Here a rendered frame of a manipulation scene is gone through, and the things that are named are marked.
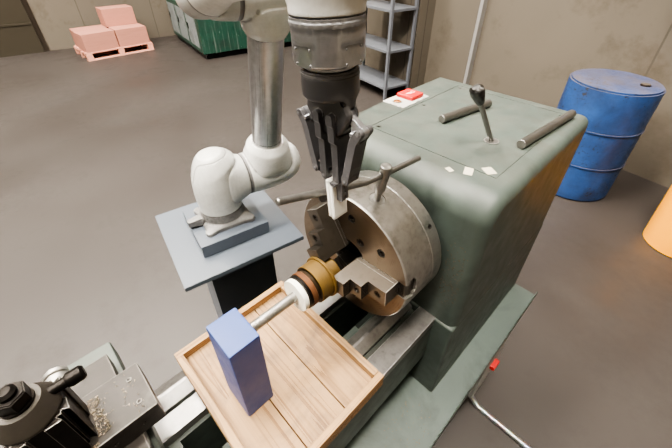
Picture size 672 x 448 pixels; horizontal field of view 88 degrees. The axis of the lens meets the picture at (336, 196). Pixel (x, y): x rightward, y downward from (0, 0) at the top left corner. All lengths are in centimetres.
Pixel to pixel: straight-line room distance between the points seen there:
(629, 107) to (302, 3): 272
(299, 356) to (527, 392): 134
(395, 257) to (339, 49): 41
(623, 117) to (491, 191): 231
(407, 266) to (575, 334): 169
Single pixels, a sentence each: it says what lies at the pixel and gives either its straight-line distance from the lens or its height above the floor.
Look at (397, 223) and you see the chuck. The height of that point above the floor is 121.
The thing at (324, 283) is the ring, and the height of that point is 111.
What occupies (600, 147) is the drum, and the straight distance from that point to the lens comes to 308.
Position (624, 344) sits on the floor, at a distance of 241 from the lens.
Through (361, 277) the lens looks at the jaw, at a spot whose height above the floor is 110.
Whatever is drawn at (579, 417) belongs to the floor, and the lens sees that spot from 206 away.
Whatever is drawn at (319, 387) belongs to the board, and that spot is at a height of 89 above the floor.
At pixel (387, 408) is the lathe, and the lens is 121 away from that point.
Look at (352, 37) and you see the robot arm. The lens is 42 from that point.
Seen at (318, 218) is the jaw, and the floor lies 118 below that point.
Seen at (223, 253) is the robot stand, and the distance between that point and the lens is 132.
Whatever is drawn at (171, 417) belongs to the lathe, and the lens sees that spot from 91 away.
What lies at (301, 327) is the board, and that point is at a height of 89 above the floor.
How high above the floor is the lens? 166
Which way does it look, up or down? 37 degrees down
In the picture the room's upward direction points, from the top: straight up
